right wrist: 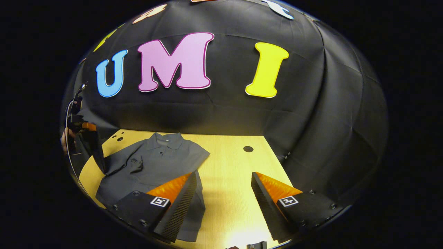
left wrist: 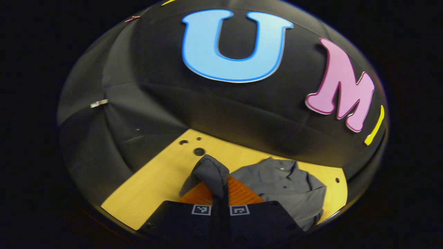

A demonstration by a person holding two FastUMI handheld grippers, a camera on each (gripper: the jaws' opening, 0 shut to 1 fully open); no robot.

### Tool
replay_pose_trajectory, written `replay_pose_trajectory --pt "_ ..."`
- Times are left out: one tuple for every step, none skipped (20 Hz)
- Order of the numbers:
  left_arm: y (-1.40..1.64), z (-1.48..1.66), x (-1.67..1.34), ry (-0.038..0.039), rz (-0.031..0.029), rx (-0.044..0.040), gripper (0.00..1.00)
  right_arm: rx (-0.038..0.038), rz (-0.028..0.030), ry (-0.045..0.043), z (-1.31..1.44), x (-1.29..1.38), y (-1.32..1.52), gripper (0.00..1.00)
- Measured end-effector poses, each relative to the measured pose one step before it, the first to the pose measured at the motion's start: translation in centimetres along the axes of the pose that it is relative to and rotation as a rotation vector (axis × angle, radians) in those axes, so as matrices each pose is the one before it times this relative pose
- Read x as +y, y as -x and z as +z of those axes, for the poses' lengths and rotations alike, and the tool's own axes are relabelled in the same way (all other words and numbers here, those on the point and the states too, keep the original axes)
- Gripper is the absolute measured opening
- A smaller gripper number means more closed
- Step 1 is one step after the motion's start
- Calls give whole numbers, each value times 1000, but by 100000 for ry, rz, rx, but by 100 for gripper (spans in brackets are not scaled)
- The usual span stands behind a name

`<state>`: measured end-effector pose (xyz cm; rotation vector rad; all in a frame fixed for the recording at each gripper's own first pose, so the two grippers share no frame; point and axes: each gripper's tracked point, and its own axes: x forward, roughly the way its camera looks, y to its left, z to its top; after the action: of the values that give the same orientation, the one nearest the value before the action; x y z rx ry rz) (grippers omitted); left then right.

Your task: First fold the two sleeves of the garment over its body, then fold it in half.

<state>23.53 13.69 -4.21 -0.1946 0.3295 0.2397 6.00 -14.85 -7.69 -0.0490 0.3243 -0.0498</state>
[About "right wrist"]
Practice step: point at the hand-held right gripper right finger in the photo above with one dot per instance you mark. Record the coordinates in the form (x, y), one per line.
(266, 207)

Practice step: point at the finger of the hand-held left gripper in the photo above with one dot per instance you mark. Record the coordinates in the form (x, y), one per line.
(91, 145)

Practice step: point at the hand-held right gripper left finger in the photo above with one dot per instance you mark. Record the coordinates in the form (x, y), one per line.
(178, 207)

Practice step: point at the grey short-sleeved shirt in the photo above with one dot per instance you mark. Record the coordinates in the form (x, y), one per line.
(155, 162)

